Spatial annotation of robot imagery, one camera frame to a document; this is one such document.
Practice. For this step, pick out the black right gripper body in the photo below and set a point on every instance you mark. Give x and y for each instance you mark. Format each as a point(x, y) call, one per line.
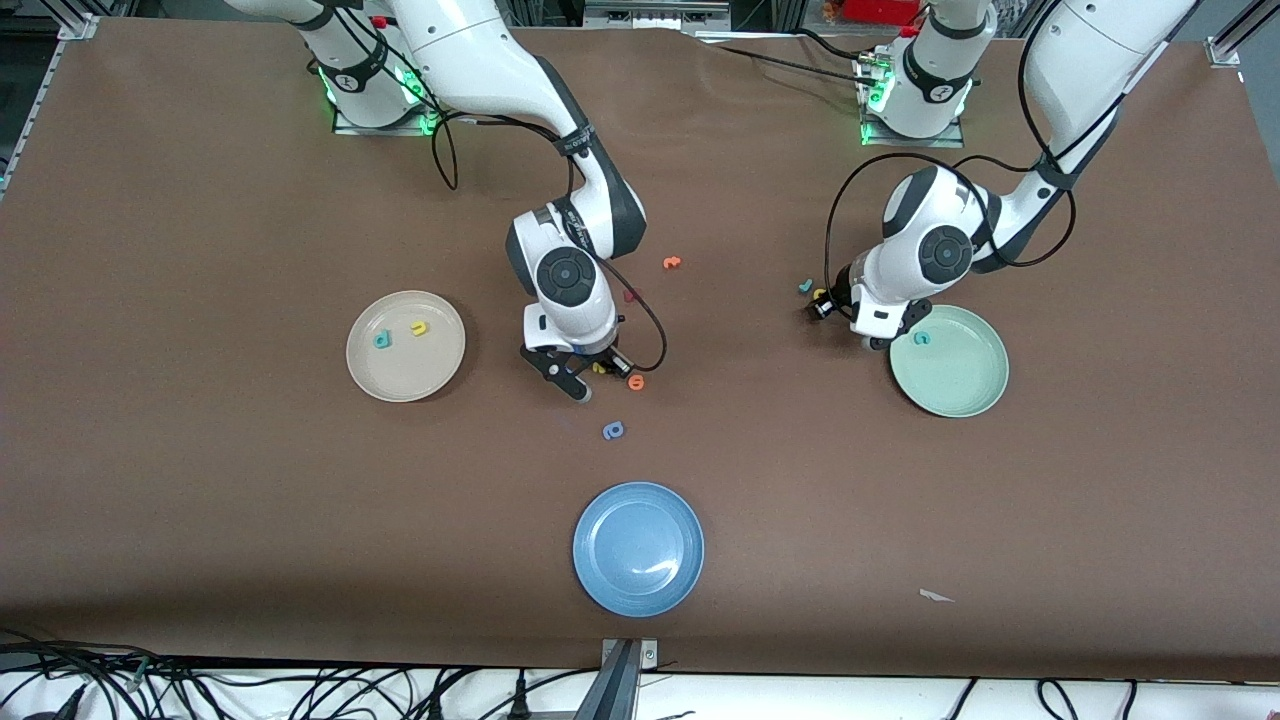
point(607, 357)

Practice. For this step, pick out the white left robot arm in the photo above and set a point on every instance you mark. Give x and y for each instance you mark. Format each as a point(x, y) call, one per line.
point(940, 255)

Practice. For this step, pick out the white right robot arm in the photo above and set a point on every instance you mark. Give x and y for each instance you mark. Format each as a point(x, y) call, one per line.
point(470, 50)

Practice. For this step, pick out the blue foam letter a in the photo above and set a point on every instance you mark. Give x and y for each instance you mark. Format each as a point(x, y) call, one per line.
point(613, 430)

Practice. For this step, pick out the pale green plate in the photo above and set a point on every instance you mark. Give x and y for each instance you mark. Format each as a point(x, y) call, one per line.
point(955, 370)

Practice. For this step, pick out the blue plate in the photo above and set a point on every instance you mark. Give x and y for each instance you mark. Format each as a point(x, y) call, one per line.
point(638, 549)

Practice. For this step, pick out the beige brown plate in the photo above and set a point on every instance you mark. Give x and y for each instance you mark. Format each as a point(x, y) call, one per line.
point(405, 346)

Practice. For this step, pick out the red box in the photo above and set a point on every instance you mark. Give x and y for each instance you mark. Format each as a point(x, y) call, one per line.
point(880, 10)

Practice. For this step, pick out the white paper scrap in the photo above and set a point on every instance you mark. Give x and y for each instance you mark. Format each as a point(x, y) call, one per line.
point(933, 596)

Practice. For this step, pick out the brown table cover sheet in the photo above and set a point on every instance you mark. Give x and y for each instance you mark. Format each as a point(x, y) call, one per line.
point(200, 500)

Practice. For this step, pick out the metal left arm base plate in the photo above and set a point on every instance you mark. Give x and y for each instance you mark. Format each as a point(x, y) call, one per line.
point(955, 140)

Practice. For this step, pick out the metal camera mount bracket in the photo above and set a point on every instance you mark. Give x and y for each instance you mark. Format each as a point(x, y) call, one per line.
point(650, 655)

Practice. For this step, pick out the dark camera mount pole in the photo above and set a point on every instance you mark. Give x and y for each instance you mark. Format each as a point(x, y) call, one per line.
point(612, 695)

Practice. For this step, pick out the grey metal frame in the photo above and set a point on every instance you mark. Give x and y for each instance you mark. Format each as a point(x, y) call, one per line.
point(650, 15)

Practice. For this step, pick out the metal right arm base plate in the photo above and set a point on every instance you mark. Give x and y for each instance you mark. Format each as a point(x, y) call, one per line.
point(345, 125)

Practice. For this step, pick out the aluminium frame profile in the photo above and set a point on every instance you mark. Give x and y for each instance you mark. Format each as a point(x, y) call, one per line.
point(80, 27)
point(1225, 48)

